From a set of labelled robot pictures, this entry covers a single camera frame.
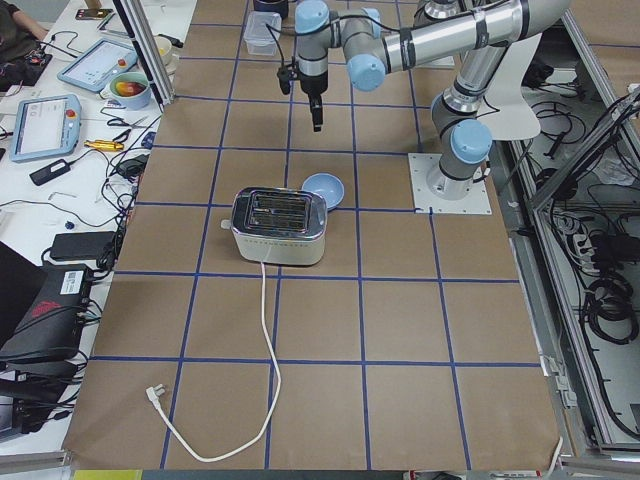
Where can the aluminium frame post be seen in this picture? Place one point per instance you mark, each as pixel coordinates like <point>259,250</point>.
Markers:
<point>139,32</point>

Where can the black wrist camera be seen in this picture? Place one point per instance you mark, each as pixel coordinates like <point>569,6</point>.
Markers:
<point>287,76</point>

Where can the gold metal tool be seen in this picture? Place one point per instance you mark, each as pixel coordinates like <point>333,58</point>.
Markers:
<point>103,145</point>

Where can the black scissors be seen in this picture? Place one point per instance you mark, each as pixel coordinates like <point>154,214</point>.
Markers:
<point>128,126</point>

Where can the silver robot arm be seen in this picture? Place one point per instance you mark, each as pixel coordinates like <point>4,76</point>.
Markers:
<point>481,34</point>

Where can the black power brick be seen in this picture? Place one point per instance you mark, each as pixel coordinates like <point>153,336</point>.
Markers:
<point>81,246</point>

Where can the blue teach pendant far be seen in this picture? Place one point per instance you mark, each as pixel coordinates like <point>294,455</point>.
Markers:
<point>97,66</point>

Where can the blue bowl with fruit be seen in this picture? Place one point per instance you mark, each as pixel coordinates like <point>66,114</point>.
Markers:
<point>131,89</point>

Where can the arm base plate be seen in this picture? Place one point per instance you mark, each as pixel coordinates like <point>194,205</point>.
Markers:
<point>434,193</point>

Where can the clear plastic food container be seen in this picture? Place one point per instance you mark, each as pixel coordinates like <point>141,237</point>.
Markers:
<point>257,36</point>

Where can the black power adapter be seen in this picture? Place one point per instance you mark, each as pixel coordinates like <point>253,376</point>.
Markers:
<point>50,172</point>

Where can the white bowl with lemon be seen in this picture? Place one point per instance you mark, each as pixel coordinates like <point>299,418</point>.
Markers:
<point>164,48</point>

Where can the cream and chrome toaster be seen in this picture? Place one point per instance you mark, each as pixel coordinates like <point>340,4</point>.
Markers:
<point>278,225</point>

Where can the blue teach pendant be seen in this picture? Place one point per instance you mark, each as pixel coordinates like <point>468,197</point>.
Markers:
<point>97,66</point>
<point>46,128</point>

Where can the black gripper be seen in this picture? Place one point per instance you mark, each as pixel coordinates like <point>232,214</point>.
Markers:
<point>312,85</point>

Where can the blue teach pendant near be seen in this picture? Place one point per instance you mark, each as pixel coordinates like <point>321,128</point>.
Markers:
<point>46,128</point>

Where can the dark blue saucepan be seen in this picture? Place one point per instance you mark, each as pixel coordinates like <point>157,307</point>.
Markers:
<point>281,7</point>

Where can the white chair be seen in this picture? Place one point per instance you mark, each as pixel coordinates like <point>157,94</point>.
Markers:
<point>503,109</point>

